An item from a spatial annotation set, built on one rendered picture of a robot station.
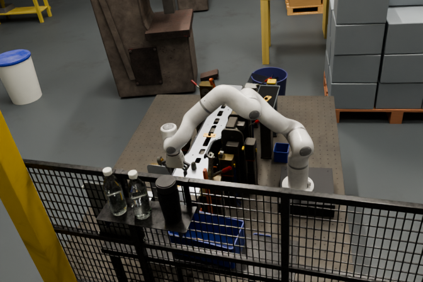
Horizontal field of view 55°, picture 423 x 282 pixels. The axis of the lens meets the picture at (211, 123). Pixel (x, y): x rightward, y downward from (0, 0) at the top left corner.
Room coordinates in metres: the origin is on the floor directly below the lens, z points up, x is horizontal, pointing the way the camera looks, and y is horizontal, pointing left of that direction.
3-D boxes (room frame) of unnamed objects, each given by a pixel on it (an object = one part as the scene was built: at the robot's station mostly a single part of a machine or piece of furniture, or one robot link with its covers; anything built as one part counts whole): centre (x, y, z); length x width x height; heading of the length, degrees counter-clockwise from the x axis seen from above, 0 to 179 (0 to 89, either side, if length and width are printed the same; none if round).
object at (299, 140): (1.78, -0.48, 1.10); 0.19 x 0.12 x 0.24; 4
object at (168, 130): (1.76, 0.22, 1.31); 0.09 x 0.08 x 0.13; 3
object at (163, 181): (1.06, 0.18, 1.52); 0.07 x 0.07 x 0.18
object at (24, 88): (5.06, 2.50, 0.31); 0.48 x 0.48 x 0.62
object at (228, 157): (1.84, -0.08, 0.88); 0.11 x 0.07 x 0.37; 71
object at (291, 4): (7.44, -2.25, 0.38); 1.24 x 0.89 x 0.76; 76
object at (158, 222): (1.11, 0.28, 1.46); 0.36 x 0.15 x 0.18; 71
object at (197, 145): (2.20, 0.02, 1.00); 1.38 x 0.22 x 0.02; 161
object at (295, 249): (1.27, 0.13, 1.02); 0.90 x 0.22 x 0.03; 71
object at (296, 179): (1.82, -0.48, 0.89); 0.19 x 0.19 x 0.18
